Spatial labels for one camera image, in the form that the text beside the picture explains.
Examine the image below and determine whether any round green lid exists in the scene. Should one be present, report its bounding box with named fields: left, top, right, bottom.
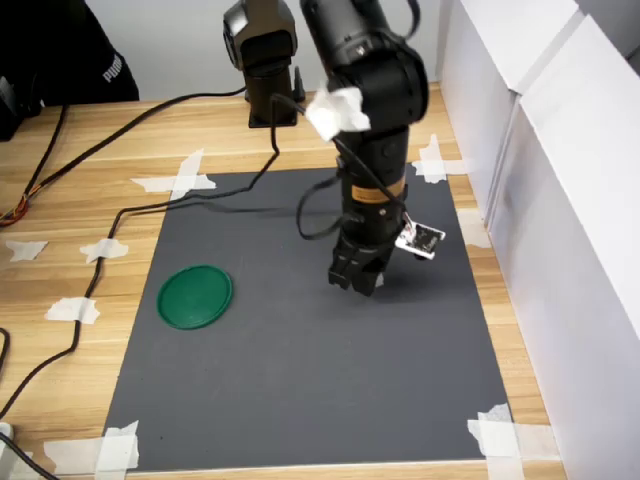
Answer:
left=156, top=263, right=235, bottom=331

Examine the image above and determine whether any dark grey mat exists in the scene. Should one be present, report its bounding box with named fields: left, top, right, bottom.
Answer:
left=102, top=167, right=511, bottom=474

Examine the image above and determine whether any white masking tape piece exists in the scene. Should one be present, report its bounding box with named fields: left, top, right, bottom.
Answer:
left=457, top=209, right=494, bottom=249
left=44, top=296, right=101, bottom=325
left=79, top=238, right=130, bottom=265
left=466, top=402, right=561, bottom=480
left=130, top=148, right=218, bottom=202
left=43, top=419, right=141, bottom=476
left=4, top=239, right=50, bottom=263
left=410, top=133, right=466, bottom=184

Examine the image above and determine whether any crumpled white tape wad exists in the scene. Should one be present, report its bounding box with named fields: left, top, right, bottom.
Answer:
left=303, top=84, right=372, bottom=144

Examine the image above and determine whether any small black cone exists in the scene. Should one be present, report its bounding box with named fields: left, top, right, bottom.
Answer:
left=292, top=64, right=309, bottom=104

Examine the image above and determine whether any white foam board partition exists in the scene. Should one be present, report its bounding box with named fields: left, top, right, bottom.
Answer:
left=487, top=14, right=640, bottom=480
left=437, top=0, right=594, bottom=221

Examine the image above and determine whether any camera box with circuit board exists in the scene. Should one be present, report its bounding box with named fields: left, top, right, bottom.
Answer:
left=393, top=214, right=447, bottom=262

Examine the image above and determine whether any black camera cable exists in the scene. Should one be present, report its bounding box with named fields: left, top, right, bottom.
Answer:
left=0, top=92, right=411, bottom=421

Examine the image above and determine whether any black power cable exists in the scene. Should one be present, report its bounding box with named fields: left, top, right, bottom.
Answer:
left=0, top=85, right=249, bottom=226

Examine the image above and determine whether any coloured wire bundle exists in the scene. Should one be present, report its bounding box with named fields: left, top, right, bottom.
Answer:
left=0, top=102, right=71, bottom=229

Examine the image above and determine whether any thin black cable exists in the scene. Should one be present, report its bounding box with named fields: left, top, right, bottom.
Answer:
left=0, top=432, right=59, bottom=480

